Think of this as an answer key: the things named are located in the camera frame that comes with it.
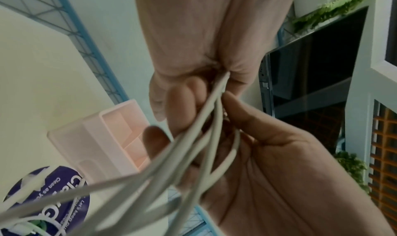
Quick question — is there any black flat screen monitor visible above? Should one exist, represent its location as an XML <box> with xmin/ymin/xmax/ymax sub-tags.
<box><xmin>259</xmin><ymin>6</ymin><xmax>370</xmax><ymax>119</ymax></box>

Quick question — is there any large green fern plant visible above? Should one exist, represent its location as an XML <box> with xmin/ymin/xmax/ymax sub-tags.
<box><xmin>291</xmin><ymin>0</ymin><xmax>380</xmax><ymax>33</ymax></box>

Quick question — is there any small green fern plant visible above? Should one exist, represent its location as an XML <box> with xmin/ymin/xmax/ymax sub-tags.
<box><xmin>333</xmin><ymin>151</ymin><xmax>371</xmax><ymax>194</ymax></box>

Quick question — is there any purple round sticker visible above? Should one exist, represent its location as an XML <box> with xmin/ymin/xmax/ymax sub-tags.
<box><xmin>0</xmin><ymin>165</ymin><xmax>91</xmax><ymax>236</ymax></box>

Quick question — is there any pink compartment organizer box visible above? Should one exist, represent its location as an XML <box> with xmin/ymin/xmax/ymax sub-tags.
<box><xmin>46</xmin><ymin>99</ymin><xmax>156</xmax><ymax>185</ymax></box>

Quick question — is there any orange wooden lattice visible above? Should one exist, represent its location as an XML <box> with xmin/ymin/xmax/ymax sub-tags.
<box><xmin>370</xmin><ymin>102</ymin><xmax>397</xmax><ymax>231</ymax></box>

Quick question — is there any white table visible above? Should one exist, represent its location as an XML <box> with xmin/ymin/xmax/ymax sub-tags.
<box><xmin>0</xmin><ymin>4</ymin><xmax>199</xmax><ymax>236</ymax></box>

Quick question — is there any person's left hand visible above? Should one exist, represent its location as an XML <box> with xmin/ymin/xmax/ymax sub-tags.
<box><xmin>132</xmin><ymin>0</ymin><xmax>300</xmax><ymax>139</ymax></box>

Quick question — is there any blue wire mesh fence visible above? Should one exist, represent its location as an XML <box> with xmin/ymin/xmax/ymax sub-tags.
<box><xmin>0</xmin><ymin>0</ymin><xmax>218</xmax><ymax>236</ymax></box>

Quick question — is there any white shelving frame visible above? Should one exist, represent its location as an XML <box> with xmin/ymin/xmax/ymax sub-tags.
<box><xmin>344</xmin><ymin>0</ymin><xmax>397</xmax><ymax>236</ymax></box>

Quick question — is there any person's right hand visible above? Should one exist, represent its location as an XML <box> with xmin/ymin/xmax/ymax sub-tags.
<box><xmin>143</xmin><ymin>91</ymin><xmax>397</xmax><ymax>236</ymax></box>

